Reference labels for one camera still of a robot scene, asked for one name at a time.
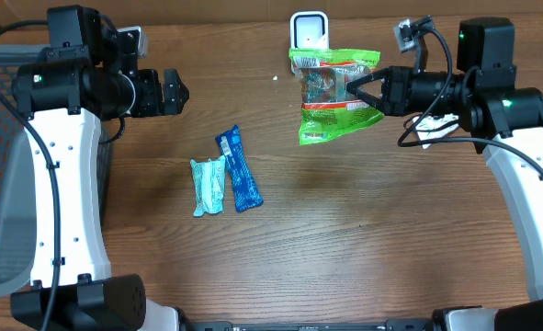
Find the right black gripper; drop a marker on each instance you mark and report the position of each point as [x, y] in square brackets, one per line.
[392, 89]

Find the blue snack bar wrapper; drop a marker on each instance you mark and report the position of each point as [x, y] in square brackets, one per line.
[245, 191]

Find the white tube gold cap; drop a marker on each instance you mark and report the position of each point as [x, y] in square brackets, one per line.
[436, 127]

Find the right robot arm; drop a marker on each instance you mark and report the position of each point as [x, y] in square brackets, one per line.
[503, 122]

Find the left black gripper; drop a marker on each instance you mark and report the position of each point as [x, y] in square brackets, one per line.
[154, 104]

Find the grey plastic basket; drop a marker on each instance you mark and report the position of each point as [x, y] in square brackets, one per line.
[26, 251]

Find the green snack bag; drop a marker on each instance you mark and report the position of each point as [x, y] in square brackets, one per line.
[328, 111]

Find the teal tissue pack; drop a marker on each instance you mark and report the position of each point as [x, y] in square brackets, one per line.
[209, 184]

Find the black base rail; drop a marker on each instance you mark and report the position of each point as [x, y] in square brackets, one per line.
[344, 326]

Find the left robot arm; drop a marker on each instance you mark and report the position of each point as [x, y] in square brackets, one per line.
[89, 74]

